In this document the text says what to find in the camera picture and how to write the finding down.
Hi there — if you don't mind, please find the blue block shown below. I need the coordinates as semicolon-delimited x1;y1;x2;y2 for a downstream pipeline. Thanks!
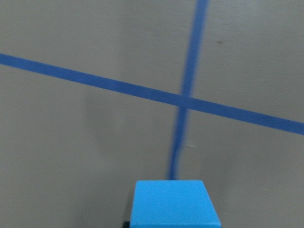
130;180;222;228

